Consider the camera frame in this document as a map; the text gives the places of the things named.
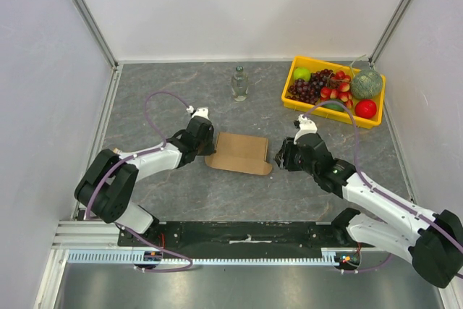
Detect green apple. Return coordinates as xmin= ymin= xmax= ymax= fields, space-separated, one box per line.
xmin=293 ymin=67 xmax=311 ymax=81

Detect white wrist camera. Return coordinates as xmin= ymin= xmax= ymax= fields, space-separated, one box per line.
xmin=294 ymin=114 xmax=318 ymax=144
xmin=186 ymin=106 xmax=210 ymax=121

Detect red cherry cluster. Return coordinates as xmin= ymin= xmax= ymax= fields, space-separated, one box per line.
xmin=319 ymin=69 xmax=354 ymax=109

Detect yellow plastic bin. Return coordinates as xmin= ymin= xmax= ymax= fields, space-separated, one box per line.
xmin=281 ymin=56 xmax=386 ymax=129

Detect green netted melon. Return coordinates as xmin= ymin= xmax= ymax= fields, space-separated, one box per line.
xmin=350 ymin=69 xmax=383 ymax=99

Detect aluminium frame rail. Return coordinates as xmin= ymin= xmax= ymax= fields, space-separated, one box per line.
xmin=54 ymin=221 xmax=356 ymax=249

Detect green avocado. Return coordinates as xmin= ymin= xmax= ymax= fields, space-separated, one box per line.
xmin=323 ymin=101 xmax=344 ymax=112

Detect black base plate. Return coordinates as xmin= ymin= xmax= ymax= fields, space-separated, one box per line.
xmin=141 ymin=221 xmax=357 ymax=258

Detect red apple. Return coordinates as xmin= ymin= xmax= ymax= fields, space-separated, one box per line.
xmin=354 ymin=99 xmax=378 ymax=119

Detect white cable duct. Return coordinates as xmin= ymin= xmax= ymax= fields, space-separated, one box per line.
xmin=67 ymin=249 xmax=339 ymax=266

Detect dark purple grape bunch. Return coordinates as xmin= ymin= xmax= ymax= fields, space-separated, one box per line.
xmin=286 ymin=69 xmax=324 ymax=105

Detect brown cardboard box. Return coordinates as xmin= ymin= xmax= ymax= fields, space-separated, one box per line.
xmin=205 ymin=132 xmax=273 ymax=176

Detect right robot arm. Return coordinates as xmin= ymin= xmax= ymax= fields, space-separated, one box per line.
xmin=275 ymin=133 xmax=462 ymax=289

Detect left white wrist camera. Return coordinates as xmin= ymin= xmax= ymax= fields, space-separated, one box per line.
xmin=186 ymin=106 xmax=210 ymax=121

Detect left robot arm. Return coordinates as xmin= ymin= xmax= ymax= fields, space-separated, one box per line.
xmin=74 ymin=117 xmax=214 ymax=246

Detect clear glass bottle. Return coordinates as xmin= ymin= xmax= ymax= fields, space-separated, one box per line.
xmin=231 ymin=65 xmax=249 ymax=101

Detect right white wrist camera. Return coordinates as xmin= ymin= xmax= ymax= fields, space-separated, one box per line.
xmin=294 ymin=114 xmax=318 ymax=144

